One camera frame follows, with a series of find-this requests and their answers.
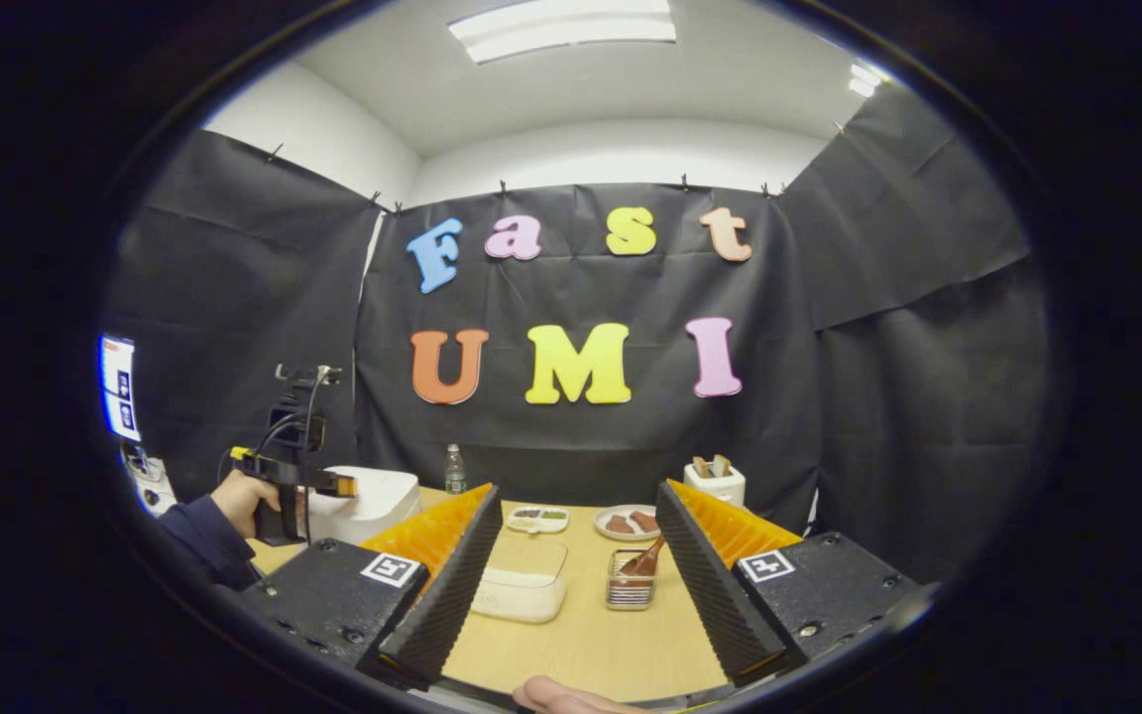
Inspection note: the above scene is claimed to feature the clear box of white rice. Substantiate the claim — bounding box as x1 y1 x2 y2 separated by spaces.
470 536 569 624

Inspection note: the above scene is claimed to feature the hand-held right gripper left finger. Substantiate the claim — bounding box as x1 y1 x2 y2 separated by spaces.
239 483 504 692

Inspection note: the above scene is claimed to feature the white divided grain dish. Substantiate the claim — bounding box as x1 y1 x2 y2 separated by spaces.
506 506 570 535

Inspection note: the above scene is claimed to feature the black backdrop cloth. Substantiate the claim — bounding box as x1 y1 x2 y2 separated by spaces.
103 84 1053 586

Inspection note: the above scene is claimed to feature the brown wooden spoon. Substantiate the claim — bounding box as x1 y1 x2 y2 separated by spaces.
621 535 668 579

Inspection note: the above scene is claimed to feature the white side table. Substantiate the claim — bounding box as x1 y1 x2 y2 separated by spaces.
123 444 178 517

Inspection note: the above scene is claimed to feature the large ceiling light panel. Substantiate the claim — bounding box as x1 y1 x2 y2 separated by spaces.
448 0 678 64

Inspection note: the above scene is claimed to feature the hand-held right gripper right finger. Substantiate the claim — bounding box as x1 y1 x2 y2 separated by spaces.
654 479 939 687

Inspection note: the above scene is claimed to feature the metal wire chopstick holder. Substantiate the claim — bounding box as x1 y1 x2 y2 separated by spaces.
606 548 657 611

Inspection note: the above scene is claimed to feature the white toaster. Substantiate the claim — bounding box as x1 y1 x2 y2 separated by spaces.
683 462 746 509

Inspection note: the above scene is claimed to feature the white rice cooker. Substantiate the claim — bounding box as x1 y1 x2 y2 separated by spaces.
301 466 422 545

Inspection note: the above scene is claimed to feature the white round plate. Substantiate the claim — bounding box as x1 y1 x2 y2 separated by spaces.
594 504 661 542

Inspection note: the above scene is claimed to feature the computer monitor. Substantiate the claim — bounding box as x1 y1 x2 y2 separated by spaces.
100 335 143 443

